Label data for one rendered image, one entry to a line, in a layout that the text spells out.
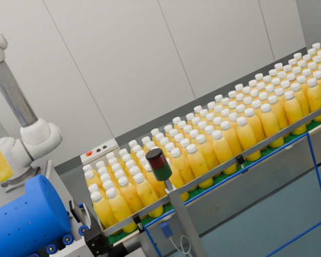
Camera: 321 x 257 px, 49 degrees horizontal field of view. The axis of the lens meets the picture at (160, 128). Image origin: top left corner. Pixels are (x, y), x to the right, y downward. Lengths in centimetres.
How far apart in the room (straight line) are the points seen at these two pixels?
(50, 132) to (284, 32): 351
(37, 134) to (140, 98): 242
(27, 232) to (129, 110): 304
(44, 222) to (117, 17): 303
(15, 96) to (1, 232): 81
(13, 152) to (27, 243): 72
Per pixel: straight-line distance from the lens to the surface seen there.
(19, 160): 214
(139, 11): 420
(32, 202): 150
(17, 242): 154
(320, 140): 175
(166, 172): 121
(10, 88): 206
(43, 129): 211
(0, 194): 226
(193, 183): 149
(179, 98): 446
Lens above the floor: 180
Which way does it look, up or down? 23 degrees down
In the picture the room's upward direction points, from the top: 24 degrees counter-clockwise
